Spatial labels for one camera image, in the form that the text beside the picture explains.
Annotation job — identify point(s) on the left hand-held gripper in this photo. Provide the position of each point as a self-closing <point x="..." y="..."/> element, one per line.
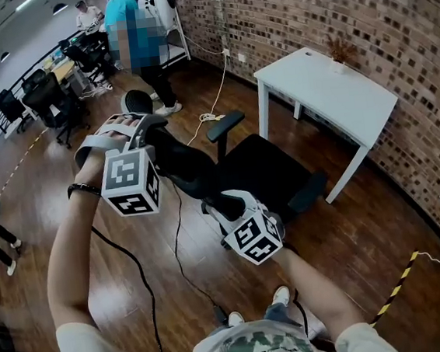
<point x="128" y="177"/>

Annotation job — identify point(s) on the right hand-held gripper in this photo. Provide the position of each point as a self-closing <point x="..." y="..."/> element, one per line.
<point x="255" y="238"/>

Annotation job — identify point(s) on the person's left forearm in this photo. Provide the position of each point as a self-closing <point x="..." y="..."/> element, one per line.
<point x="68" y="242"/>

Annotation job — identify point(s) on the person's right forearm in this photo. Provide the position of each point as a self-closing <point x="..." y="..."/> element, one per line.
<point x="318" y="290"/>

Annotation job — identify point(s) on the black mesh office chair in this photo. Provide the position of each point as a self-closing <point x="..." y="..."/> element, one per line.
<point x="49" y="99"/>
<point x="9" y="107"/>
<point x="82" y="57"/>

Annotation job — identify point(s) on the person's left hand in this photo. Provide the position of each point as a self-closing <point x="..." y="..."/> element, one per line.
<point x="120" y="134"/>

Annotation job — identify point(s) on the black wristband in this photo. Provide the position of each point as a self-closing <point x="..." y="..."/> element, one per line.
<point x="82" y="187"/>

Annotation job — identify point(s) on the person's white right shoe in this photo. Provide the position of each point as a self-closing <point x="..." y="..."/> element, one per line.
<point x="281" y="295"/>

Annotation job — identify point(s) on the person's white shoe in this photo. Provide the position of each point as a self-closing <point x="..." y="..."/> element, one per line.
<point x="281" y="295"/>
<point x="236" y="319"/>

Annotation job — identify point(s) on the person's blue jeans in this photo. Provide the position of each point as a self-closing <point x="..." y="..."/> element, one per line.
<point x="279" y="313"/>

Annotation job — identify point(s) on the person's white left shoe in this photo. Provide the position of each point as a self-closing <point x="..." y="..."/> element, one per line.
<point x="236" y="319"/>

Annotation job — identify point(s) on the yellow black hazard tape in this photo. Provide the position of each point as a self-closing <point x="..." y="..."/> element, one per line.
<point x="401" y="285"/>
<point x="19" y="163"/>

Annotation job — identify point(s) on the person's white printed shirt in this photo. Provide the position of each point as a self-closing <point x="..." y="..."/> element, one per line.
<point x="261" y="348"/>

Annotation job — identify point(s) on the wooden desk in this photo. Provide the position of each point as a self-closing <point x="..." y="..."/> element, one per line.
<point x="62" y="70"/>

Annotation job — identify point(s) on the black metal railing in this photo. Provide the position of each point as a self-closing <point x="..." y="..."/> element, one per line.
<point x="0" y="116"/>

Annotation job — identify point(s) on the white metal rack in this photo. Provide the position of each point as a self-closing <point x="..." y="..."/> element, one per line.
<point x="174" y="39"/>

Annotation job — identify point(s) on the white table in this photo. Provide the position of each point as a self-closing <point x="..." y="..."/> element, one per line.
<point x="328" y="93"/>

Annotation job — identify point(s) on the black pendant lamp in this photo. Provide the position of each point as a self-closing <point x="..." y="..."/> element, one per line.
<point x="4" y="56"/>
<point x="59" y="8"/>

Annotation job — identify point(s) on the small potted dried plant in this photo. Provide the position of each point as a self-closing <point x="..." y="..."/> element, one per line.
<point x="340" y="55"/>

